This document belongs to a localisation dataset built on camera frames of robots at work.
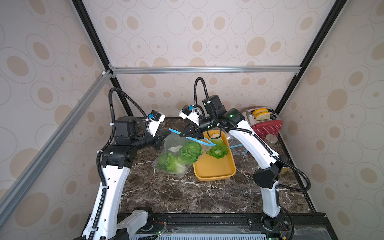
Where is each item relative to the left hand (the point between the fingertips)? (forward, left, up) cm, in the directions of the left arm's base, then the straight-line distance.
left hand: (171, 130), depth 63 cm
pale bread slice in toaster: (+28, -53, -18) cm, 62 cm away
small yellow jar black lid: (-3, -61, -30) cm, 68 cm away
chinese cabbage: (-1, -8, -15) cm, 17 cm away
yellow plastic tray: (+1, -19, -37) cm, 42 cm away
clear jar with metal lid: (+13, -56, -24) cm, 62 cm away
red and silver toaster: (+23, -60, -22) cm, 68 cm away
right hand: (+4, -6, -4) cm, 8 cm away
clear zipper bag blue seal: (-2, -2, -16) cm, 16 cm away
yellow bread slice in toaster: (+31, -51, -16) cm, 62 cm away
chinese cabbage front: (-4, +3, -22) cm, 22 cm away
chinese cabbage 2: (+10, -26, -28) cm, 40 cm away
